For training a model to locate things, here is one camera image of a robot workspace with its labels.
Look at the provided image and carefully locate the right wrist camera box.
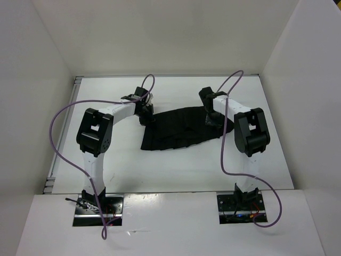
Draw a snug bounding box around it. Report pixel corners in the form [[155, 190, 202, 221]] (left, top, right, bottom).
[[199, 86, 214, 102]]

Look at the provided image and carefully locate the aluminium table edge rail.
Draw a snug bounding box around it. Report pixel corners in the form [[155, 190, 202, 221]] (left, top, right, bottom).
[[52, 76, 266, 194]]

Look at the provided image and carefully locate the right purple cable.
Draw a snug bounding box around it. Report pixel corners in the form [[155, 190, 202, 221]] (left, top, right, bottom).
[[215, 70, 283, 228]]

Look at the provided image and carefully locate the purple cable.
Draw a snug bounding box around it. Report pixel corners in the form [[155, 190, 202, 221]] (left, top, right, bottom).
[[215, 70, 283, 228], [49, 74, 157, 240]]

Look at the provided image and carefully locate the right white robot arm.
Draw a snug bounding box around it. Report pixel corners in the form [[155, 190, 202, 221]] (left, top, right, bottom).
[[199, 92, 270, 210]]

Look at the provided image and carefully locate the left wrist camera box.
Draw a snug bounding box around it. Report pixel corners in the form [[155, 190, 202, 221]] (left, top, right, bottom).
[[133, 86, 150, 100]]

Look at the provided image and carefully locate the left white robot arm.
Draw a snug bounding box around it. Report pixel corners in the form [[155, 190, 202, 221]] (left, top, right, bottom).
[[76, 101, 155, 213]]

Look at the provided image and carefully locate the metal base plate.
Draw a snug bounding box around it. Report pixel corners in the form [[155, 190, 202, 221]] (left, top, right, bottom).
[[72, 194, 125, 227], [216, 192, 267, 225]]

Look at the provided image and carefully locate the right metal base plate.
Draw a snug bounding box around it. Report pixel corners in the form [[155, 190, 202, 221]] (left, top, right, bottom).
[[216, 192, 267, 225]]

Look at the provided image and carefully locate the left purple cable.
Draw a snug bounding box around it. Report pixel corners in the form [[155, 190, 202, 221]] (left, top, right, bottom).
[[49, 74, 157, 240]]

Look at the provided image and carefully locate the black skirt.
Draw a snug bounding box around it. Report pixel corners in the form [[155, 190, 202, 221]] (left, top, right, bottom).
[[141, 106, 224, 151]]

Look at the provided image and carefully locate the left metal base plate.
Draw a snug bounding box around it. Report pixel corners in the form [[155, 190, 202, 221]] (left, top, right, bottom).
[[72, 194, 125, 227]]

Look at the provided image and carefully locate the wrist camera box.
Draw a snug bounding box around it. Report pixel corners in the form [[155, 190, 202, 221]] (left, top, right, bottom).
[[133, 86, 150, 100], [199, 86, 214, 102]]

